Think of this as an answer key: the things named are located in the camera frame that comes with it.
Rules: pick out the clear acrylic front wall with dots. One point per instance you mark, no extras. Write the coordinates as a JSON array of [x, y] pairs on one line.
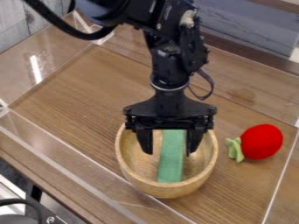
[[83, 185]]

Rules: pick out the clear acrylic corner bracket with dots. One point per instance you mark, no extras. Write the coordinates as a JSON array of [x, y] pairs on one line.
[[87, 27]]

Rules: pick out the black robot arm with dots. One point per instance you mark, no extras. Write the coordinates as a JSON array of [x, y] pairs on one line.
[[170, 23]]

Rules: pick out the red plush tomato toy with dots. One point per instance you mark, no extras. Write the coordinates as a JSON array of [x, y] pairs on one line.
[[259, 143]]

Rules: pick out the brown wooden bowl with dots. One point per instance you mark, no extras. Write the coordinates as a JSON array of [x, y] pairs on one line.
[[139, 166]]

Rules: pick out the black table frame bracket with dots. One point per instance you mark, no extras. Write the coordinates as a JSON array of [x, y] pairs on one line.
[[22, 210]]

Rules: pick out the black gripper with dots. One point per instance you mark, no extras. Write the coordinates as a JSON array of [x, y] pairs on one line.
[[170, 111]]

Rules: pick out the green rectangular block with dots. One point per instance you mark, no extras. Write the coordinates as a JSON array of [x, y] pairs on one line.
[[170, 172]]

